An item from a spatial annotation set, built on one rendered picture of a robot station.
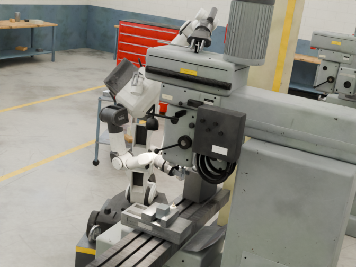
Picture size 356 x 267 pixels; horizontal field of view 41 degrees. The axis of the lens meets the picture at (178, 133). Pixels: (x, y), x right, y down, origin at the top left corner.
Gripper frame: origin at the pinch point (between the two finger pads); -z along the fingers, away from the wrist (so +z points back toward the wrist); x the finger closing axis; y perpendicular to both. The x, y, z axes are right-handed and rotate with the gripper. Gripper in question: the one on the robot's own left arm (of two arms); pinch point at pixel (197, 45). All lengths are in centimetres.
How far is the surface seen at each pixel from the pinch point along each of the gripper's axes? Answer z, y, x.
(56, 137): 181, -328, 238
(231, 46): -9.5, 9.8, -18.4
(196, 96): -22.9, -12.4, -5.5
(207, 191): -18, -95, -12
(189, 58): -13.7, 2.4, 0.3
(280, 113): -30, -8, -46
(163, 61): -13.1, -2.4, 13.8
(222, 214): 62, -240, -11
